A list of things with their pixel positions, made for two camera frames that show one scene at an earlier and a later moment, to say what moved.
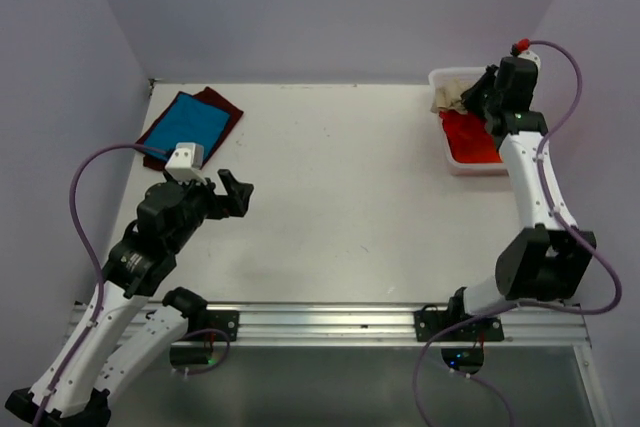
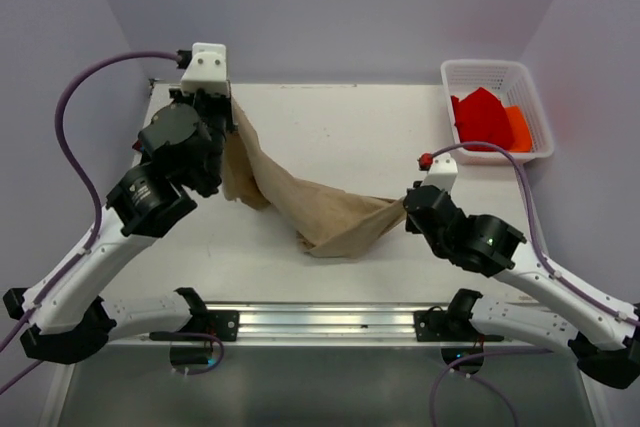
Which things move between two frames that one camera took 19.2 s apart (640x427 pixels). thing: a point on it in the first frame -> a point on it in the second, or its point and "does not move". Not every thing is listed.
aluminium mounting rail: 381,326 does not move
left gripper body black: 202,202 -> 215,113
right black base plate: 429,321 does not move
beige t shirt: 448,92 -> 329,223
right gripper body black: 492,101 -> 437,245
